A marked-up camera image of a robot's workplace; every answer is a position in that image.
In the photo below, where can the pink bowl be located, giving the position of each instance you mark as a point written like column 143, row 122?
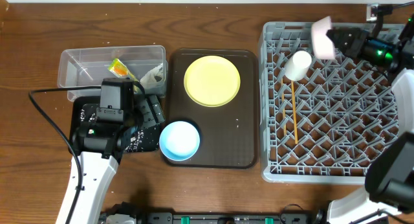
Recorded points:
column 322, row 46

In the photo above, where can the clear plastic bin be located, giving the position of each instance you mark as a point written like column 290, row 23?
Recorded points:
column 87, row 67

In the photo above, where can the wooden chopstick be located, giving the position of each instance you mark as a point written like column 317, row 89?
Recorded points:
column 294, row 112
column 283, row 111

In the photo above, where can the light blue bowl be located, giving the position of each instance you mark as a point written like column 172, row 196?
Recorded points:
column 179, row 141

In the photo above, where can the yellow snack wrapper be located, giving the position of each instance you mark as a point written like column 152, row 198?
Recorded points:
column 120, row 70

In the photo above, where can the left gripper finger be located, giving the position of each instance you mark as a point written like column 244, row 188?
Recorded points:
column 146, row 109
column 156, row 109

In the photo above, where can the yellow plate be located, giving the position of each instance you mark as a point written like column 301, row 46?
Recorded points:
column 212, row 81

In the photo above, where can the black waste tray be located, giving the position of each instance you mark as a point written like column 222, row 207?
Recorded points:
column 84, row 109

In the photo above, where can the grey dishwasher rack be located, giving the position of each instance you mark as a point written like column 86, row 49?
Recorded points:
column 346, row 113

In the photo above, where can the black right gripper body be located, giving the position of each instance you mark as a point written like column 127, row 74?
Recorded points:
column 357, row 43

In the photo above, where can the crumpled white tissue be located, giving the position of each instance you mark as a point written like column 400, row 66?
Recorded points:
column 153, row 77

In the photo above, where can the cream paper cup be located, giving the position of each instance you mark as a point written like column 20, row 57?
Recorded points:
column 298, row 65

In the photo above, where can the dark brown serving tray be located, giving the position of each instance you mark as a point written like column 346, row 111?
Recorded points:
column 229, row 133

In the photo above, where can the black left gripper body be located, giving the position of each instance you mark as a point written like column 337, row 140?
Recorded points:
column 137, row 120

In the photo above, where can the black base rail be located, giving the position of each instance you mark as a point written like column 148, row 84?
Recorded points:
column 169, row 218

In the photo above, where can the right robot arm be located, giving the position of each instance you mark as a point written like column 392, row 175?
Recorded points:
column 388, row 187

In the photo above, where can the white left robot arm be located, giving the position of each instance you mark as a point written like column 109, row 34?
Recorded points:
column 90, row 179

